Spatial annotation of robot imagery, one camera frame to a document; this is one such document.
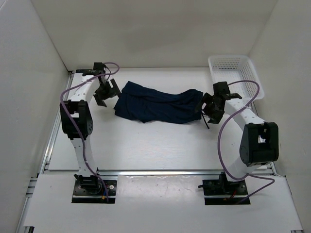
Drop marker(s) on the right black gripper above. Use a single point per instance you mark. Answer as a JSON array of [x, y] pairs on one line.
[[215, 118]]

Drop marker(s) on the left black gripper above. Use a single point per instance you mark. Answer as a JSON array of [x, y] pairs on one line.
[[100, 97]]

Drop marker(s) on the navy blue shorts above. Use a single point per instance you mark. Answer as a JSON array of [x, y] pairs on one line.
[[143, 104]]

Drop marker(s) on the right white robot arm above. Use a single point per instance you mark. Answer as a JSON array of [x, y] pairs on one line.
[[259, 142]]

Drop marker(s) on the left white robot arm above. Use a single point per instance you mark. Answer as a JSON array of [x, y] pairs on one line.
[[77, 122]]

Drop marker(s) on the white plastic mesh basket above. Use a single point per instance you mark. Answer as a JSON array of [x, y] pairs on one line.
[[236, 69]]

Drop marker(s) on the white front cover board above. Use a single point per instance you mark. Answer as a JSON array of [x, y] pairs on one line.
[[149, 204]]

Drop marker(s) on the aluminium rail front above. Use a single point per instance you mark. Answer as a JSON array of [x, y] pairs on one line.
[[201, 172]]

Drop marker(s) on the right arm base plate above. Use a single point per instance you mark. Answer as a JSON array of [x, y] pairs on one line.
[[217, 192]]

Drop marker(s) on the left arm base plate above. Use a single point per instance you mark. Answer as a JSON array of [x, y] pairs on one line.
[[92, 191]]

